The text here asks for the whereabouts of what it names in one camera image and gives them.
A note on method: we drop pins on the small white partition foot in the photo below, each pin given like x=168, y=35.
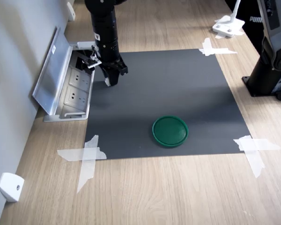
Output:
x=10, y=187
x=71, y=11

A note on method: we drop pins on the white bracket stand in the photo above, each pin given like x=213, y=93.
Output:
x=228, y=25

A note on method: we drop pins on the bare circuit board camera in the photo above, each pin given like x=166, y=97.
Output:
x=91, y=62

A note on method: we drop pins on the white tape cross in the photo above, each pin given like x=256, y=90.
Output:
x=254, y=147
x=209, y=49
x=87, y=157

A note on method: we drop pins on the dark grey mat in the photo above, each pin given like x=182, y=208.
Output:
x=166, y=93

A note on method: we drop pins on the round green lid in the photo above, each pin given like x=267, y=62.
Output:
x=170, y=131

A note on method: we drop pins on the grey partition panel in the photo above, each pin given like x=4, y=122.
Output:
x=9, y=70

